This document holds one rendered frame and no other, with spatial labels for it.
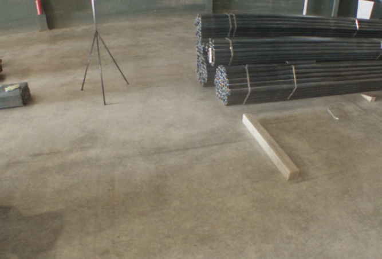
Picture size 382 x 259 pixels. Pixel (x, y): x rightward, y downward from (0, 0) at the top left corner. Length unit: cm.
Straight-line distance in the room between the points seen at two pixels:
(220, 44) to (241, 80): 48
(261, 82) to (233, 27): 82
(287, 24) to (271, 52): 75
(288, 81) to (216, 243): 223
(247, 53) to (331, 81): 132
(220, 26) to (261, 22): 59
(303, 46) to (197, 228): 258
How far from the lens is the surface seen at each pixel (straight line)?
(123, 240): 185
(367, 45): 433
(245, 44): 311
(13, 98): 396
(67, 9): 1009
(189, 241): 180
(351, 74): 407
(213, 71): 354
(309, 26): 407
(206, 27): 333
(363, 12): 1310
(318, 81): 365
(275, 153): 240
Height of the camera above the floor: 151
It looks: 30 degrees down
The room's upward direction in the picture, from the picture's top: straight up
